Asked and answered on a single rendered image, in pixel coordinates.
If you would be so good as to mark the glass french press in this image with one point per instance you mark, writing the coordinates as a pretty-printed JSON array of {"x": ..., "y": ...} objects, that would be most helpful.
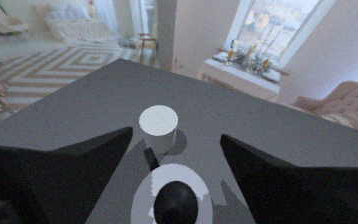
[{"x": 171, "y": 194}]

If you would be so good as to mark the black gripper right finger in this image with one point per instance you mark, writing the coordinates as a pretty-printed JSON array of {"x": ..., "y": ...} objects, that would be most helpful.
[{"x": 276, "y": 191}]

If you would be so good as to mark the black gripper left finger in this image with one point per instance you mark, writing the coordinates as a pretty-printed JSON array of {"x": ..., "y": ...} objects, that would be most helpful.
[{"x": 63, "y": 185}]

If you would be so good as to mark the white cylinder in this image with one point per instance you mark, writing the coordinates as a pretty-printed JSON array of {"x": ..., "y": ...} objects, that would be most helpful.
[{"x": 158, "y": 126}]

